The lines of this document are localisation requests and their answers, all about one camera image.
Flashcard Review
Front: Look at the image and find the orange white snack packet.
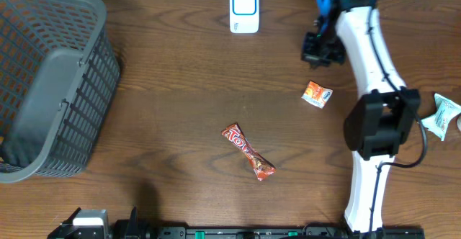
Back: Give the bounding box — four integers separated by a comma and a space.
301, 81, 333, 109

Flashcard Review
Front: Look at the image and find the red Top snack bar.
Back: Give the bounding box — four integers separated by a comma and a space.
221, 123, 277, 181

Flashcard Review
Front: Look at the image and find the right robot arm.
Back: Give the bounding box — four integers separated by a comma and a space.
301, 0, 427, 238

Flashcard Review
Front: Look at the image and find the white barcode scanner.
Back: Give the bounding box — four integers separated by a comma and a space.
229, 0, 260, 34

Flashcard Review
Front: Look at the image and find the grey plastic shopping basket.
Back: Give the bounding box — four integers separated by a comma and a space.
1, 0, 120, 184

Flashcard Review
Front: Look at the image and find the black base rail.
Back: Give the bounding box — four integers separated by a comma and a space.
153, 225, 426, 239

